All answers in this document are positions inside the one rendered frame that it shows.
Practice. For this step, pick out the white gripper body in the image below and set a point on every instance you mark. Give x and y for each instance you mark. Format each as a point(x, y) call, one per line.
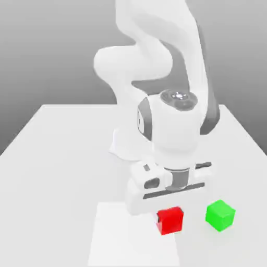
point(137, 200)

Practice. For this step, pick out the small red cube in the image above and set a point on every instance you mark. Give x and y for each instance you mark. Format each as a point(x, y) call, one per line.
point(171, 221)

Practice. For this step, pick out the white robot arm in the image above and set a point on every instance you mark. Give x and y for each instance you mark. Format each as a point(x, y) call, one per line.
point(150, 62)

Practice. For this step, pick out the small green cube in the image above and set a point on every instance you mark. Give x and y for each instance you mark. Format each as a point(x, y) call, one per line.
point(220, 215)

